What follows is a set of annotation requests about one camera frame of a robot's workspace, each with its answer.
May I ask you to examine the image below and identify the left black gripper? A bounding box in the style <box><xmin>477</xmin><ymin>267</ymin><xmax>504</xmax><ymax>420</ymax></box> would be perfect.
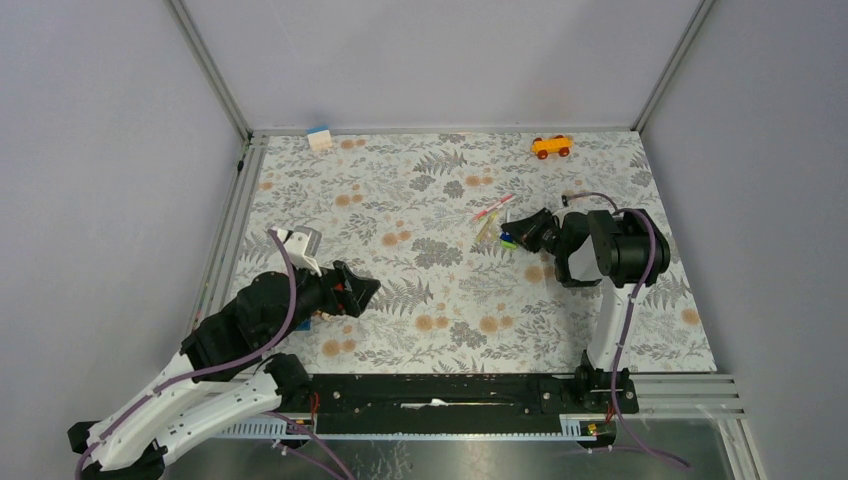
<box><xmin>265</xmin><ymin>255</ymin><xmax>381</xmax><ymax>347</ymax></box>

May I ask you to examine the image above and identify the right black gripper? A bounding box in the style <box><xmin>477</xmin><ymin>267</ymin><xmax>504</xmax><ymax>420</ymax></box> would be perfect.
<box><xmin>499</xmin><ymin>210</ymin><xmax>565</xmax><ymax>260</ymax></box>

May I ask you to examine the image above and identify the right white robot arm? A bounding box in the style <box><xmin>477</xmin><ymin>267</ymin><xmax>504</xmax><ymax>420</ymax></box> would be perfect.
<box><xmin>502</xmin><ymin>209</ymin><xmax>670</xmax><ymax>415</ymax></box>

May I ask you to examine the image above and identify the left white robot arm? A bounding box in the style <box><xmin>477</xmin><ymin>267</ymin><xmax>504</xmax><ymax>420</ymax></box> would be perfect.
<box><xmin>68</xmin><ymin>261</ymin><xmax>381</xmax><ymax>479</ymax></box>

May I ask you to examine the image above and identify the olive yellow marker pen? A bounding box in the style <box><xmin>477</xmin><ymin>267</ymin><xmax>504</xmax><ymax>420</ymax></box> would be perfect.
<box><xmin>475</xmin><ymin>213</ymin><xmax>497</xmax><ymax>243</ymax></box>

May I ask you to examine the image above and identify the pink marker pen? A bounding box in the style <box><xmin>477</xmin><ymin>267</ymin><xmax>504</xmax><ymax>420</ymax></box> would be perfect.
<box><xmin>473</xmin><ymin>194</ymin><xmax>514</xmax><ymax>221</ymax></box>

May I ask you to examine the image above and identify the orange toy car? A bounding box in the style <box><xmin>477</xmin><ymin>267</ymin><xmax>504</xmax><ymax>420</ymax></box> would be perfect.
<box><xmin>531</xmin><ymin>135</ymin><xmax>573</xmax><ymax>160</ymax></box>

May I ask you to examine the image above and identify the floral patterned table mat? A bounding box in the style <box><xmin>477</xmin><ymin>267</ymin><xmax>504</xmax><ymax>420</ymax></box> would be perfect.
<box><xmin>210</xmin><ymin>131</ymin><xmax>718</xmax><ymax>376</ymax></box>

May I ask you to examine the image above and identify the white block with blue top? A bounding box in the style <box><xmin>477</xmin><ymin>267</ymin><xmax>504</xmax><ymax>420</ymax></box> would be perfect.
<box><xmin>306</xmin><ymin>126</ymin><xmax>334</xmax><ymax>152</ymax></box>

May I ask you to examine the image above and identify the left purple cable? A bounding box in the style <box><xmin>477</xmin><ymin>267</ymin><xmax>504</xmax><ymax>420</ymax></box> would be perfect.
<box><xmin>74</xmin><ymin>229</ymin><xmax>299</xmax><ymax>480</ymax></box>

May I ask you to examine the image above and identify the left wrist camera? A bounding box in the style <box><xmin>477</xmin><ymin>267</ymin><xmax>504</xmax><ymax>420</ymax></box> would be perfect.
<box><xmin>268</xmin><ymin>226</ymin><xmax>322</xmax><ymax>277</ymax></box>

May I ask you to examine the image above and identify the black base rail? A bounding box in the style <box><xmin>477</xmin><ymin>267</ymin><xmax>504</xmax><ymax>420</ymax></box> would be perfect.
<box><xmin>273</xmin><ymin>374</ymin><xmax>639</xmax><ymax>437</ymax></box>

